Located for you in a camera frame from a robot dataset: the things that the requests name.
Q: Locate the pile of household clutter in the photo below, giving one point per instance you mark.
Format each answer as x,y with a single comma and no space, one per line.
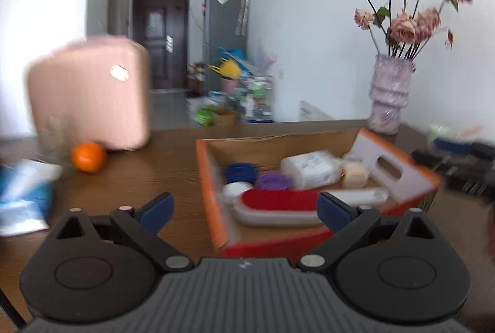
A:
239,97

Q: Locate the orange fruit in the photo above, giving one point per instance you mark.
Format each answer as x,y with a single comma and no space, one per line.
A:
89,158

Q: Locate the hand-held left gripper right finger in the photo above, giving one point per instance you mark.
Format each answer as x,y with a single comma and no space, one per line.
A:
333,211

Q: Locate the clear glass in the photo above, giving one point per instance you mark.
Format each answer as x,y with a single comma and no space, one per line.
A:
54,143

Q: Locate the white round lid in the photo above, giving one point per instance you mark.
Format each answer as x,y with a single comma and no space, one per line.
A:
236,192

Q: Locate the red and white lint brush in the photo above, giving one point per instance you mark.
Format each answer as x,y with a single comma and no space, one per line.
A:
278,200

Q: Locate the pink textured vase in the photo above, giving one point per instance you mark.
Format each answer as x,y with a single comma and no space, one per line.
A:
388,97

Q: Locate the red cardboard box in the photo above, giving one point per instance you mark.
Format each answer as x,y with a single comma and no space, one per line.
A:
216,201

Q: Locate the grey refrigerator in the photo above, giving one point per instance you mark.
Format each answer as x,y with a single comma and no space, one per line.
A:
224,27

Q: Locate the white packet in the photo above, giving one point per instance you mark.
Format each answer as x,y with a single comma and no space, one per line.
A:
309,168

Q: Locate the pink suitcase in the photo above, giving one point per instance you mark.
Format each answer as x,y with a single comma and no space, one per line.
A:
89,93

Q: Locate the blue scrubber ball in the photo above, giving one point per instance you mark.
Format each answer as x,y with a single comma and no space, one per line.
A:
240,173

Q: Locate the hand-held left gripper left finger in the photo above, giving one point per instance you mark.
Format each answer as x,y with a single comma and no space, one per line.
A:
158,210

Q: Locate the purple scrubber ball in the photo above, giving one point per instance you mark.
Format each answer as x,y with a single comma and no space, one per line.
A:
273,181

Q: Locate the blue tissue pack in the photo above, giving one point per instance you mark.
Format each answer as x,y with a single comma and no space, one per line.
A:
23,197

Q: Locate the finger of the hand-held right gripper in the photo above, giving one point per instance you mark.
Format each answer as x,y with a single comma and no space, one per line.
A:
452,145

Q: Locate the dark brown door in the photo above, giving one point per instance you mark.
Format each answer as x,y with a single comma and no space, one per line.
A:
160,43

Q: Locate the dried pink roses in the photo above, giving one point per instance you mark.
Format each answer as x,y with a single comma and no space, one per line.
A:
406,25

